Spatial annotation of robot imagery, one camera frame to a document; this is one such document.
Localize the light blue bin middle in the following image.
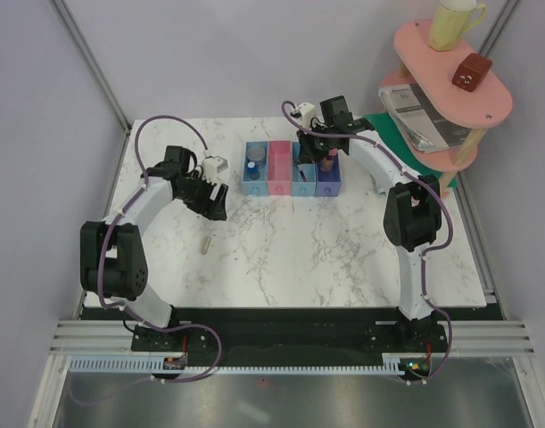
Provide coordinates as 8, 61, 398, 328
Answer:
291, 142, 317, 197

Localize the pink bin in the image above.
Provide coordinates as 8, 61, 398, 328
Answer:
266, 141, 293, 195

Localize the dark red cube toy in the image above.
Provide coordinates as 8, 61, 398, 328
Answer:
451, 53, 492, 93

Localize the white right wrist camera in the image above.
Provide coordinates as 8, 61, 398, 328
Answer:
291, 102, 317, 128

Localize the yellow mug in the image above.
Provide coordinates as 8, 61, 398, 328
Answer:
428, 0, 487, 52

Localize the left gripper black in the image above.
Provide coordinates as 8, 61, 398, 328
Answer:
177, 170, 228, 222

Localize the blue cap glue bottle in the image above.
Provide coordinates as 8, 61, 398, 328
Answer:
247, 161, 260, 180

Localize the pink two-tier shelf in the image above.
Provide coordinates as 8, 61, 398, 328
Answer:
380, 21, 513, 193

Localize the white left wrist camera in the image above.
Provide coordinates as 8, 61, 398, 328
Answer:
201, 156, 228, 183

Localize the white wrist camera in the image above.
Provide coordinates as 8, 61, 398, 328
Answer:
291, 102, 317, 128
201, 156, 228, 183

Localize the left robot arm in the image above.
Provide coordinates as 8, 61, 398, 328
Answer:
79, 145, 228, 350

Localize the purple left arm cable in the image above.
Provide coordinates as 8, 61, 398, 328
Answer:
66, 115, 223, 407

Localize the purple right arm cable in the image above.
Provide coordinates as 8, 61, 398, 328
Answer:
280, 100, 456, 387

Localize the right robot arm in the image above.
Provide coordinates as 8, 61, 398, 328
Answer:
283, 96, 442, 351

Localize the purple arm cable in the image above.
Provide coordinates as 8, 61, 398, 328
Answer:
280, 100, 456, 387
66, 115, 223, 407

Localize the green cutting mat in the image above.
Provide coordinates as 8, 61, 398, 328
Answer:
365, 113, 442, 178

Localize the red pen clear cap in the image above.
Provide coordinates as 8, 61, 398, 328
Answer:
296, 163, 308, 182

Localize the purple blue bin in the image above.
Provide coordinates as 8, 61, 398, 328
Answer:
315, 155, 342, 197

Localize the light blue bin left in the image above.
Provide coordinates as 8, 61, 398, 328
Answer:
242, 141, 268, 196

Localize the clear tub of paper clips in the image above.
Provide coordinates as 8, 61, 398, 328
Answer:
246, 145, 267, 170

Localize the white cable duct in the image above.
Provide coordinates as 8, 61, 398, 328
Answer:
68, 355, 405, 375

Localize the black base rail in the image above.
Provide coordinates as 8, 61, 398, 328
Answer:
78, 306, 508, 371

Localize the light blue bin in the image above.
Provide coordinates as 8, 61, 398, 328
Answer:
291, 142, 317, 197
242, 141, 268, 196

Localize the pink cap brown bottle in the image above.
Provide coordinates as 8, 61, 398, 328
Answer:
319, 149, 338, 173

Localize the beige chalk stick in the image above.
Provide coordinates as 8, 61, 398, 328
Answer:
202, 236, 211, 255

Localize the folded newspaper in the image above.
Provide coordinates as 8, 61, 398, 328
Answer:
378, 84, 470, 153

